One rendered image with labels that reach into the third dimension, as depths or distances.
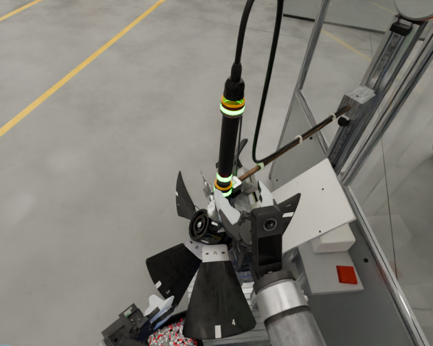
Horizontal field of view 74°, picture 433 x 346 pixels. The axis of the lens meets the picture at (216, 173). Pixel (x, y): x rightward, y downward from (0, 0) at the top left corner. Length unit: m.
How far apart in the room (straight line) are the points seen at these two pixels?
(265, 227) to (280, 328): 0.14
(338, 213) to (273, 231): 0.59
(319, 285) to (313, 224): 0.43
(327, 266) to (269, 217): 1.05
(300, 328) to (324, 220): 0.63
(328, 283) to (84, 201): 2.06
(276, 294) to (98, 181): 2.51
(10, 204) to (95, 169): 0.73
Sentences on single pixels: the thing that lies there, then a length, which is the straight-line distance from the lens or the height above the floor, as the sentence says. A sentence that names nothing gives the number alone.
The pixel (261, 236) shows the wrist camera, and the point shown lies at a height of 1.71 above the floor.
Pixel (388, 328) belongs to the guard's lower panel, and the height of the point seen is 0.86.
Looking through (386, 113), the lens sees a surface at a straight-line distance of 1.33.
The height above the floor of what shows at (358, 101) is 1.58.
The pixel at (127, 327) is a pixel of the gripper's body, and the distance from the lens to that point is 0.94.
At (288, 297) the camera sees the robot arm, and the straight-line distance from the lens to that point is 0.48.
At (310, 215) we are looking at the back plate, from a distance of 1.09.
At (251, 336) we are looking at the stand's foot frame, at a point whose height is 0.08.
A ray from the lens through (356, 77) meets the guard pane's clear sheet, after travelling 1.56.
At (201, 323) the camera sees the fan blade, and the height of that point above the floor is 1.17.
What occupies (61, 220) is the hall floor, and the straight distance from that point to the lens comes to 2.71.
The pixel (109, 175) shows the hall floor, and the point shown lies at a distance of 2.88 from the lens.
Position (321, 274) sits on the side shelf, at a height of 0.86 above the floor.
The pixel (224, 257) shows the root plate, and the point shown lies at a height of 1.18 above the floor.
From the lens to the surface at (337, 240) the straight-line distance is 1.43.
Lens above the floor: 2.12
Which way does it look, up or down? 49 degrees down
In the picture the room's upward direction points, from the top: 5 degrees clockwise
